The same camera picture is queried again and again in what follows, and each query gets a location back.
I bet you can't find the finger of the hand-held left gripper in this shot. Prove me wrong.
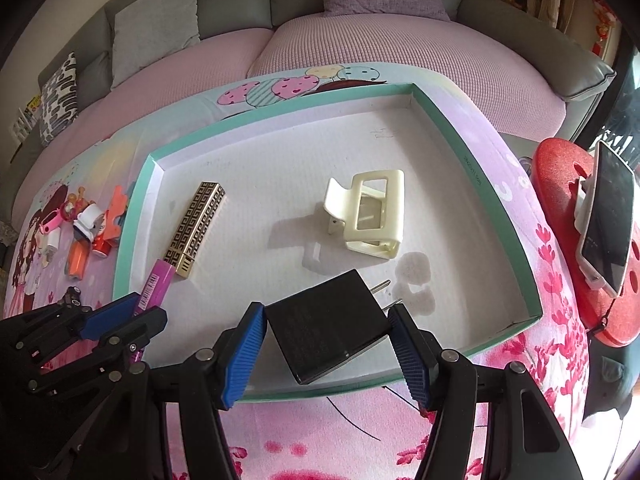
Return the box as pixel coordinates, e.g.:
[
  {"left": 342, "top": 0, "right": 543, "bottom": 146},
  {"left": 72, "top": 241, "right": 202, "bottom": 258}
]
[
  {"left": 10, "top": 287, "right": 143, "bottom": 356},
  {"left": 27, "top": 306, "right": 168, "bottom": 395}
]

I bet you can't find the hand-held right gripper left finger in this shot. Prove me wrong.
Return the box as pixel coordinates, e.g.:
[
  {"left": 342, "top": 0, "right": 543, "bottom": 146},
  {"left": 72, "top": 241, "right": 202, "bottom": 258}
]
[{"left": 70, "top": 302, "right": 267, "bottom": 480}]

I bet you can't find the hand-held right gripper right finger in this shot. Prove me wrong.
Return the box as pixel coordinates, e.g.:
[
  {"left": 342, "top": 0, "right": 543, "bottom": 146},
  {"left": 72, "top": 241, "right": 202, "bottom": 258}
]
[{"left": 387, "top": 305, "right": 583, "bottom": 480}]

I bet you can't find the pink tube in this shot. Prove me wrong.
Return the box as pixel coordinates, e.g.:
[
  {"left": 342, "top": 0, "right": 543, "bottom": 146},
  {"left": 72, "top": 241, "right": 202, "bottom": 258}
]
[{"left": 131, "top": 258, "right": 176, "bottom": 318}]

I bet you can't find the black charger adapter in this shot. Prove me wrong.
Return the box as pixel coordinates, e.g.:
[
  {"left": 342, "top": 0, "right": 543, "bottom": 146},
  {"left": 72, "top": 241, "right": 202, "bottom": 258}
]
[{"left": 263, "top": 268, "right": 404, "bottom": 386}]

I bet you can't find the teal cardboard box lid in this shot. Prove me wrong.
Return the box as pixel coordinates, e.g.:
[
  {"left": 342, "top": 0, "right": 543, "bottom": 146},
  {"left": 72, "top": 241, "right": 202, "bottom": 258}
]
[{"left": 112, "top": 81, "right": 543, "bottom": 403}]

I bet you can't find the pink white toy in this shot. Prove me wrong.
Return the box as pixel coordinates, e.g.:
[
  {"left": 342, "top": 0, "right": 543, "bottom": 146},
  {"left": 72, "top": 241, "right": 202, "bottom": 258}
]
[{"left": 37, "top": 207, "right": 68, "bottom": 266}]

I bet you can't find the gold black patterned lipstick case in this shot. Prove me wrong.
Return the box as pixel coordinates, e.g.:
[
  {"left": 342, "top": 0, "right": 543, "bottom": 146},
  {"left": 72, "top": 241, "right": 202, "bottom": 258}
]
[{"left": 165, "top": 181, "right": 228, "bottom": 278}]

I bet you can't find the orange puzzle piece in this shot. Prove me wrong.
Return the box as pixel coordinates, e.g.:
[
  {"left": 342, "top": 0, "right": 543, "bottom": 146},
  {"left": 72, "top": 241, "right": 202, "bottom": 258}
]
[{"left": 102, "top": 186, "right": 132, "bottom": 238}]

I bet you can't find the orange plastic toy figure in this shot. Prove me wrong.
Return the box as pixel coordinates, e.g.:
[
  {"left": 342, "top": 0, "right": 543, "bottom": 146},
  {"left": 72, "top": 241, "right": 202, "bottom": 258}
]
[{"left": 65, "top": 187, "right": 91, "bottom": 211}]

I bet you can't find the cream hair claw clip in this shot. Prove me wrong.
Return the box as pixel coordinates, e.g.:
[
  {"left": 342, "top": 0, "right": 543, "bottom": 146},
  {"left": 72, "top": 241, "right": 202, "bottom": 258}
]
[{"left": 322, "top": 170, "right": 405, "bottom": 261}]

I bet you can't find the dark cloth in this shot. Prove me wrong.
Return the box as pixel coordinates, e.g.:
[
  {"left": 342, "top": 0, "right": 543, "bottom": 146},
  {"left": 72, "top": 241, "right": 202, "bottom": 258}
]
[{"left": 582, "top": 355, "right": 640, "bottom": 426}]

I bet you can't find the white magazine rack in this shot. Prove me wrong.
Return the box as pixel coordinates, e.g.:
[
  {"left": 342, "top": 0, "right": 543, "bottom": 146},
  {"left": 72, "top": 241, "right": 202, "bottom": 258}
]
[{"left": 15, "top": 94, "right": 42, "bottom": 140}]

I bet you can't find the black white patterned cushion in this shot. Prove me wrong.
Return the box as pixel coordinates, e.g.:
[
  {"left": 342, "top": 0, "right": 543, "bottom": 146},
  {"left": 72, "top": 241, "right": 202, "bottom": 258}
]
[{"left": 39, "top": 52, "right": 80, "bottom": 147}]

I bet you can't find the red plastic stool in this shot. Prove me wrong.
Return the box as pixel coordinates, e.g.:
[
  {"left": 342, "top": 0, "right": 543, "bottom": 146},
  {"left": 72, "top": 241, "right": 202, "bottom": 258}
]
[{"left": 531, "top": 137, "right": 640, "bottom": 348}]

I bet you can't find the white phone stand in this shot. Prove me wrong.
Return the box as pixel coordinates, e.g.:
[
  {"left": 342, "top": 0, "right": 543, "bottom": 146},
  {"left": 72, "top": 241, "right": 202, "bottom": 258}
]
[{"left": 572, "top": 177, "right": 623, "bottom": 293}]

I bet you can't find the smartphone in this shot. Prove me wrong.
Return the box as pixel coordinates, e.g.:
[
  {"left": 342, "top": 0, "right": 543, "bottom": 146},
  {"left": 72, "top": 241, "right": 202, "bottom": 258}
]
[{"left": 576, "top": 140, "right": 636, "bottom": 295}]

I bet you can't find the grey cushion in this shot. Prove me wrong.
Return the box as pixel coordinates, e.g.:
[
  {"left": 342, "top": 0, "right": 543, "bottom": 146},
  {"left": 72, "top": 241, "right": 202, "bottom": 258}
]
[{"left": 111, "top": 0, "right": 202, "bottom": 90}]

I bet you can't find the grey sofa with pink covers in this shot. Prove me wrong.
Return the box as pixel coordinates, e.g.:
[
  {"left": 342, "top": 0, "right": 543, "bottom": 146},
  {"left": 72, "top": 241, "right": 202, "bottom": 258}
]
[{"left": 0, "top": 0, "right": 618, "bottom": 241}]

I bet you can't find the red hanging decoration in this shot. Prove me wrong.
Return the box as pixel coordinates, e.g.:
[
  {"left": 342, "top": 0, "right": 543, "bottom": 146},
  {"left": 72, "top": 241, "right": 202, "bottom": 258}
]
[{"left": 592, "top": 7, "right": 621, "bottom": 56}]

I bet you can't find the black lanyard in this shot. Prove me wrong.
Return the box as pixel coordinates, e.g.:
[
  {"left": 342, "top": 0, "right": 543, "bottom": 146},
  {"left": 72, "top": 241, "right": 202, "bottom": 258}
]
[{"left": 587, "top": 305, "right": 618, "bottom": 337}]

